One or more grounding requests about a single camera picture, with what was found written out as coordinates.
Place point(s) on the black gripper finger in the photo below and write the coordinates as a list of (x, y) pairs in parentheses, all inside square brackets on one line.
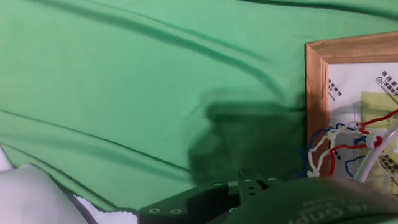
[(202, 202)]

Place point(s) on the green table cloth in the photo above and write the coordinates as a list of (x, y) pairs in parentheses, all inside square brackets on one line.
[(124, 77)]

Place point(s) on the wooden frame tray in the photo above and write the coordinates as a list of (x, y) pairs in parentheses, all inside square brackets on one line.
[(317, 93)]

